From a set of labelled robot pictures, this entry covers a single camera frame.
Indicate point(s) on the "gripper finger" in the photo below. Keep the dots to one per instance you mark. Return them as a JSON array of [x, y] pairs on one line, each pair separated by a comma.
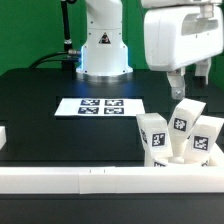
[[202, 70], [177, 83]]

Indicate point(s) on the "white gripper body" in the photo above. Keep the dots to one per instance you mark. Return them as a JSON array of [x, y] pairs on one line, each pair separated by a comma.
[[175, 37]]

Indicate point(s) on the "white round stool seat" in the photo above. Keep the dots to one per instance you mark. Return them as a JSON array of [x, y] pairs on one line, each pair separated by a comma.
[[172, 161]]

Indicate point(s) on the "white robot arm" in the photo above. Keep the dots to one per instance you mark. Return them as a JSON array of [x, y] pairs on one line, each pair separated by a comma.
[[104, 56]]

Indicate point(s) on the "white marker sheet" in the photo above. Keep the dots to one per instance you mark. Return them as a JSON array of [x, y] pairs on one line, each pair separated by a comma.
[[100, 107]]

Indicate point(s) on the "white left fence piece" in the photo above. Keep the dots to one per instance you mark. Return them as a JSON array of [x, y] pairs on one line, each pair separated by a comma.
[[2, 136]]

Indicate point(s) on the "white front fence bar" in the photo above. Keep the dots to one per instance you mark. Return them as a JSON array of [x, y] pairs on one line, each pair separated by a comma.
[[110, 180]]

